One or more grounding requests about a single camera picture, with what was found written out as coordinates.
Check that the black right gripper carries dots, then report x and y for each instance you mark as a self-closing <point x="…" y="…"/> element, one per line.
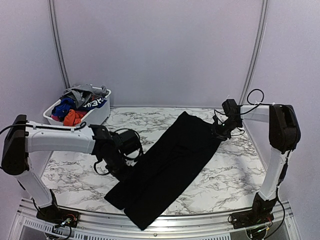
<point x="216" y="130"/>

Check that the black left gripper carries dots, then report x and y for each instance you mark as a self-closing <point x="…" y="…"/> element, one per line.
<point x="124" y="176"/>

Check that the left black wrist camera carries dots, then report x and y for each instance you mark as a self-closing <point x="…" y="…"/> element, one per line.
<point x="129" y="143"/>

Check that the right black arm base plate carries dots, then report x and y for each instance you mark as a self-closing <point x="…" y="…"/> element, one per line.
<point x="248" y="218"/>

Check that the aluminium frame post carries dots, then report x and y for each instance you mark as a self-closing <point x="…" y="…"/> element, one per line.
<point x="256" y="50"/>
<point x="57" y="43"/>

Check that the royal blue garment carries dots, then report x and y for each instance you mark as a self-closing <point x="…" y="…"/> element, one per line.
<point x="61" y="110"/>

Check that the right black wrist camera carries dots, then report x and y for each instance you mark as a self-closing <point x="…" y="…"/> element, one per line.
<point x="231" y="108"/>

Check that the orange garment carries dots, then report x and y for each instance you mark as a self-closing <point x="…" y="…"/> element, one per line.
<point x="73" y="118"/>

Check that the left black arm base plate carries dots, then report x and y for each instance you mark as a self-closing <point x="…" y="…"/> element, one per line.
<point x="70" y="217"/>

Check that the aluminium front rail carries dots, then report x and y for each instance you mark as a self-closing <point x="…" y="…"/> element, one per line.
<point x="111" y="226"/>

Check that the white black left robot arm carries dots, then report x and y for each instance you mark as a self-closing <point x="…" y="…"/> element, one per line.
<point x="25" y="137"/>

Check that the left aluminium frame post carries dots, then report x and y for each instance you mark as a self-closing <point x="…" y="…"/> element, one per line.
<point x="57" y="43"/>

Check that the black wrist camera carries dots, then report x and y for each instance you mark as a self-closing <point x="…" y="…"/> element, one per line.
<point x="231" y="108"/>
<point x="129" y="143"/>

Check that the black trousers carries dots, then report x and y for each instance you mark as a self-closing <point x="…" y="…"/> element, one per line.
<point x="164" y="172"/>

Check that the right aluminium frame post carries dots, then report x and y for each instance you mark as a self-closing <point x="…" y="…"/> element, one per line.
<point x="256" y="50"/>

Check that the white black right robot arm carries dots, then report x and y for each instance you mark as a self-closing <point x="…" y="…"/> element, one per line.
<point x="283" y="135"/>

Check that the grey garment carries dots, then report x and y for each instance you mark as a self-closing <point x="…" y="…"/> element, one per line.
<point x="82" y="94"/>

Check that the blue white printed garment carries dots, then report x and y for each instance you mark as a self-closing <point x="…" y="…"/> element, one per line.
<point x="93" y="104"/>

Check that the white plastic laundry basket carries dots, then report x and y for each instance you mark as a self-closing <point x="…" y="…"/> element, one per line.
<point x="95" y="116"/>

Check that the pink garment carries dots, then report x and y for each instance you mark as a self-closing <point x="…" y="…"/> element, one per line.
<point x="57" y="118"/>

